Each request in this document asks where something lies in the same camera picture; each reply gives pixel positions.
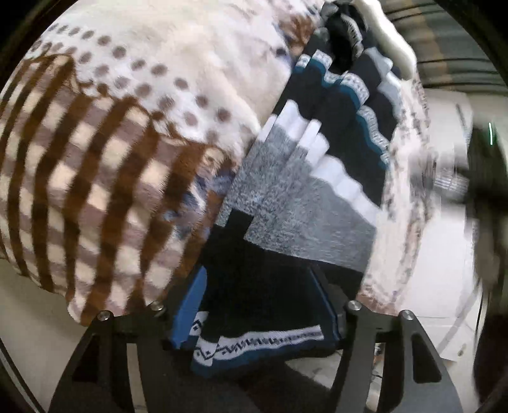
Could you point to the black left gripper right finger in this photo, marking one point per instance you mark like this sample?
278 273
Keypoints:
335 300

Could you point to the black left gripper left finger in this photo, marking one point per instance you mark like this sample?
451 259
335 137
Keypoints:
188 319

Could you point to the striped navy teal knit sweater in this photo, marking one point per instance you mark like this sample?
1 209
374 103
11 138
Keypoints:
308 193

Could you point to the cream floral fleece blanket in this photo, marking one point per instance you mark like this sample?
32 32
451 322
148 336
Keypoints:
124 126

